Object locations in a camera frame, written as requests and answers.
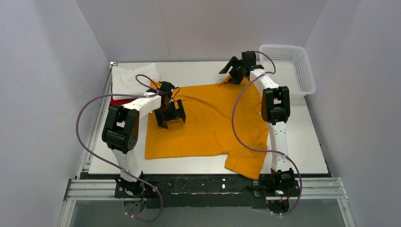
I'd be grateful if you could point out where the yellow t shirt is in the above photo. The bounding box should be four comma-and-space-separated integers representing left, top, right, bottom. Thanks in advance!
144, 79, 269, 180

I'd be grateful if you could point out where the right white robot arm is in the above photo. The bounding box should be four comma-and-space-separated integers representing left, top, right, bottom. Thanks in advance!
220, 51, 295, 191

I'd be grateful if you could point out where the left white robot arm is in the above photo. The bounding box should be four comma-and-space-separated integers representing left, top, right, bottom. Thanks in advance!
102, 81, 186, 190

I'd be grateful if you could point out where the red folded t shirt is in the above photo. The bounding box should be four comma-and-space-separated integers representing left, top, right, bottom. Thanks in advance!
109, 98, 136, 105

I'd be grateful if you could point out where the white folded t shirt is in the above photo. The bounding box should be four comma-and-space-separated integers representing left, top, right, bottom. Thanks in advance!
111, 63, 160, 96

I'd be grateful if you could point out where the white plastic basket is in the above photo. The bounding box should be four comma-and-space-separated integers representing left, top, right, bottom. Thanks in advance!
259, 44, 316, 99

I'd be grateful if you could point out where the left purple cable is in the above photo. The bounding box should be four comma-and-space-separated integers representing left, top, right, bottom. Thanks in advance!
76, 74, 164, 222

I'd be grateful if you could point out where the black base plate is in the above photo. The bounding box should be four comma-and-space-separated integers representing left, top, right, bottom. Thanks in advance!
79, 171, 301, 210

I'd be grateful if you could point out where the aluminium frame rail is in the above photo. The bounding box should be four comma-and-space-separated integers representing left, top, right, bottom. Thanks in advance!
58, 64, 356, 227

